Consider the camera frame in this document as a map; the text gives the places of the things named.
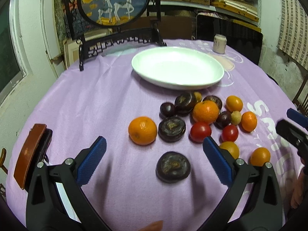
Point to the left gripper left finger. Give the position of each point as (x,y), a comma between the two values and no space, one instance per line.
(55,198)

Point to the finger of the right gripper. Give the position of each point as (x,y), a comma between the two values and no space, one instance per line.
(297,117)
(292,134)

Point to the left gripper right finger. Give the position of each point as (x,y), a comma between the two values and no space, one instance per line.
(263,209)

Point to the orange kumquat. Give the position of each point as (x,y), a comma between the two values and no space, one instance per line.
(234,103)
(260,156)
(232,148)

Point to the small orange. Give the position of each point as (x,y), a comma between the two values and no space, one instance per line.
(249,121)

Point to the tan longan fruit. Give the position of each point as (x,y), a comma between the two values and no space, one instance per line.
(236,117)

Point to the red cherry tomato small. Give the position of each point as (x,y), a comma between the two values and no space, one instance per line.
(230,133)

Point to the orange kumquat top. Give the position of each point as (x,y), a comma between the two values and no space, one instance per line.
(234,103)

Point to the dark purple plum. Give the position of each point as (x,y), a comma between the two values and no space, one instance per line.
(223,120)
(167,109)

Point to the dark water chestnut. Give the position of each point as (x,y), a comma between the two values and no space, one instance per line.
(215,99)
(172,167)
(171,129)
(184,103)

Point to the large mandarin orange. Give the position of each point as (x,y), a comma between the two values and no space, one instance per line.
(142,131)
(206,111)

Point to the red cherry tomato large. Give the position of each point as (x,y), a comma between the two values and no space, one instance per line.
(199,131)

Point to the tan longan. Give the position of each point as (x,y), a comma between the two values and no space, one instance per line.
(198,96)

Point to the dark water chestnut front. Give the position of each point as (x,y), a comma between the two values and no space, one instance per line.
(172,167)

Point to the dark water chestnut back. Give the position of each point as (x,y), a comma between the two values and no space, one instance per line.
(184,103)

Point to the person's right hand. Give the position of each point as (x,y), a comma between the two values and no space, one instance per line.
(297,195)

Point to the person's left hand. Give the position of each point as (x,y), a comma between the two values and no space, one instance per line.
(154,226)

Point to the checkered curtain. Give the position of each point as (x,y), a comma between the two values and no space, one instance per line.
(293,31)

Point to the black chair behind table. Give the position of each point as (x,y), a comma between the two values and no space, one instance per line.
(246,41)

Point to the purple printed tablecloth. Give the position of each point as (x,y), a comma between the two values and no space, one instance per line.
(106,96)

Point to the pink drink can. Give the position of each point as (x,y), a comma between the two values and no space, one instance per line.
(219,44)

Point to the shelf with stacked boxes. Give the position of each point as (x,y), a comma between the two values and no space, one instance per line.
(211,0)

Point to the white oval plate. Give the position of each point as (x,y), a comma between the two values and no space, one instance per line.
(177,68)

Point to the round deer screen ornament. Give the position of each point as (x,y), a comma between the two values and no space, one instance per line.
(114,15)

